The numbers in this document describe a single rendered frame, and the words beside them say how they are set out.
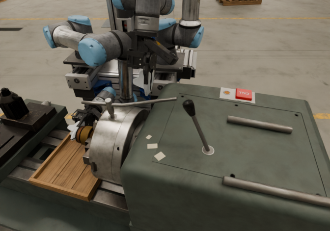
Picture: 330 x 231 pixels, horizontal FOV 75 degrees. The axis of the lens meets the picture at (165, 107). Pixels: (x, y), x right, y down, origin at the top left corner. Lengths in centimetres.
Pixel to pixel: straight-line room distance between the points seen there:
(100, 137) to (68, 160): 43
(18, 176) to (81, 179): 31
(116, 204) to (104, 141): 34
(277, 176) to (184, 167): 25
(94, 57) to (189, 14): 51
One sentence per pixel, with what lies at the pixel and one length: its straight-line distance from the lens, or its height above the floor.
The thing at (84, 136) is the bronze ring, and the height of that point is 111.
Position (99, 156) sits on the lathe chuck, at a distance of 80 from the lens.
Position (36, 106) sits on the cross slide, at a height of 97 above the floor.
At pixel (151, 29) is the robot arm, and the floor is 153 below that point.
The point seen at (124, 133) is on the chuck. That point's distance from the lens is 76.
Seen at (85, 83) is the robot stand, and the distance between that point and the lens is 135.
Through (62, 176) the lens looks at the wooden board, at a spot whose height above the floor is 89.
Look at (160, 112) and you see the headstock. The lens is 77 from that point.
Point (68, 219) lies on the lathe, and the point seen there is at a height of 54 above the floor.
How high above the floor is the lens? 176
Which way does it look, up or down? 40 degrees down
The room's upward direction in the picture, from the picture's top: straight up
